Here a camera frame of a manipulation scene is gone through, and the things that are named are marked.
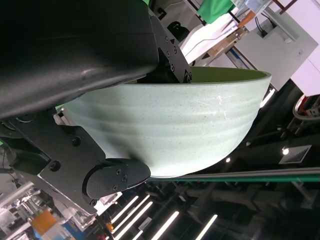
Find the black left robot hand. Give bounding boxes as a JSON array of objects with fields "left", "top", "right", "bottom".
[{"left": 0, "top": 0, "right": 193, "bottom": 216}]

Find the pale green bowl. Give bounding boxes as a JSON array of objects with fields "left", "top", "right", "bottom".
[{"left": 63, "top": 66, "right": 273, "bottom": 179}]

